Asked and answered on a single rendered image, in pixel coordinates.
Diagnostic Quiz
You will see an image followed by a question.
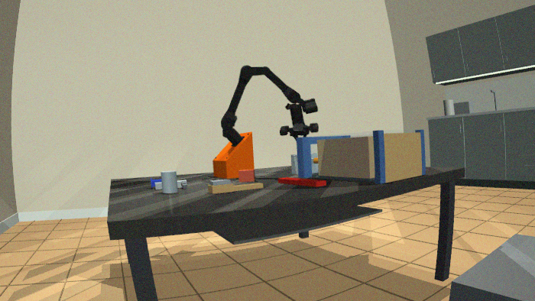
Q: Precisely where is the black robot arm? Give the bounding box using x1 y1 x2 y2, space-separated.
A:
221 65 318 147

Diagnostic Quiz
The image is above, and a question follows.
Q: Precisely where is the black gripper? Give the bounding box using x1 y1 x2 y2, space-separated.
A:
280 116 319 140

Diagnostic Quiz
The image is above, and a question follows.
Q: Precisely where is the dark grey flat shelf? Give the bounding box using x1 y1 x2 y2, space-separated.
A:
214 206 382 244

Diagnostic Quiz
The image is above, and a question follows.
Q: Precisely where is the red flat bar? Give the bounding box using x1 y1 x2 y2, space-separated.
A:
278 178 326 187

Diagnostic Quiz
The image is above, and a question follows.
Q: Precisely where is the grey cylinder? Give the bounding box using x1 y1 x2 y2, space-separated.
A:
160 170 178 193

